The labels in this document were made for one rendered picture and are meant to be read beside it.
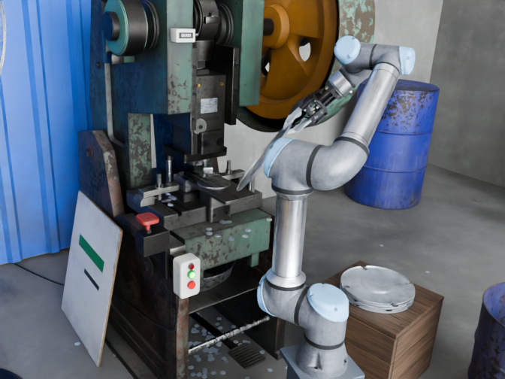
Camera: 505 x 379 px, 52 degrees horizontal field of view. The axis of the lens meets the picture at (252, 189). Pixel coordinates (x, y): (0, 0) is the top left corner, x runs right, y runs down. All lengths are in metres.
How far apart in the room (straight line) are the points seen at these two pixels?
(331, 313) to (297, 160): 0.43
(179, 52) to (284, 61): 0.52
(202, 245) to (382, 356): 0.77
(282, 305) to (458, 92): 3.80
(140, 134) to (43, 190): 1.08
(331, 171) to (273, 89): 0.93
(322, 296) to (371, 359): 0.65
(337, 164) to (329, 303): 0.39
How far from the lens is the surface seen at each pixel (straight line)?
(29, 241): 3.13
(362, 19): 1.89
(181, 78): 1.77
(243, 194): 1.85
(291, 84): 2.09
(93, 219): 2.29
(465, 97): 5.02
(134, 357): 2.29
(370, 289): 2.12
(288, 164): 1.33
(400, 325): 2.02
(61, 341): 2.49
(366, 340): 2.05
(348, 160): 1.31
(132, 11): 1.72
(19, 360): 2.43
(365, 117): 1.38
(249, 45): 1.91
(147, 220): 1.68
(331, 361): 1.54
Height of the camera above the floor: 1.45
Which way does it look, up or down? 21 degrees down
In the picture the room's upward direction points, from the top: 3 degrees clockwise
